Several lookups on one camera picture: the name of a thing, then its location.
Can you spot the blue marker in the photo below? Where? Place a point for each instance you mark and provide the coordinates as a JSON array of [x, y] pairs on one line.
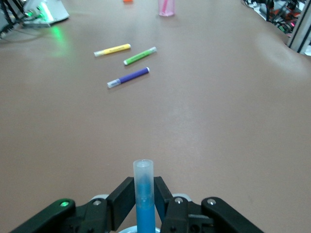
[[145, 213]]

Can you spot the aluminium frame profile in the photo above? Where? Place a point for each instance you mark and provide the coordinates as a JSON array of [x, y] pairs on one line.
[[300, 29]]

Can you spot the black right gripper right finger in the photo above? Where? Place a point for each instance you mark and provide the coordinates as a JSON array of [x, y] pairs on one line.
[[163, 194]]

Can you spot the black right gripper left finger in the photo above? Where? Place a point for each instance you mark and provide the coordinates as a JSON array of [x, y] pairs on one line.
[[121, 199]]

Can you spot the yellow marker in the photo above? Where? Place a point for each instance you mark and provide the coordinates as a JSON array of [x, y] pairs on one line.
[[114, 49]]

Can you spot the pink marker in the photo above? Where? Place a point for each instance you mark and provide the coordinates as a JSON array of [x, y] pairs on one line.
[[166, 5]]

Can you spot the green marker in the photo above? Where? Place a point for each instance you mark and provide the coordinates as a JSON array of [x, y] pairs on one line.
[[139, 55]]

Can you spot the blue mesh cup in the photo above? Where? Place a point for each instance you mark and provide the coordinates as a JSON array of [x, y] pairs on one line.
[[128, 230]]

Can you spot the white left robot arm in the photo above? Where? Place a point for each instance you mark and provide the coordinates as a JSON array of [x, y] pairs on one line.
[[53, 9]]

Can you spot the multicoloured puzzle cube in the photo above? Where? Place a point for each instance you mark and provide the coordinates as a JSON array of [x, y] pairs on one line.
[[128, 1]]

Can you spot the purple marker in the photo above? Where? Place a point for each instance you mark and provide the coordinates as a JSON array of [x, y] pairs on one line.
[[131, 76]]

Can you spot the pink mesh cup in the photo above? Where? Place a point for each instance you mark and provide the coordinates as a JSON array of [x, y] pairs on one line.
[[160, 11]]

